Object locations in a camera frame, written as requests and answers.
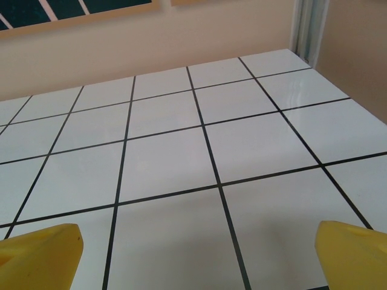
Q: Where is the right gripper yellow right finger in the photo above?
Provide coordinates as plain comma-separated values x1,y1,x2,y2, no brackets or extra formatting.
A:
314,220,387,290

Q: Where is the aluminium frame post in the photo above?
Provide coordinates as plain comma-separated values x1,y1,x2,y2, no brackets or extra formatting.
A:
290,0,327,66

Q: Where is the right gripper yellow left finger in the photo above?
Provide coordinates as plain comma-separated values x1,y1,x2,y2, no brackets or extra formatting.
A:
0,223,84,290

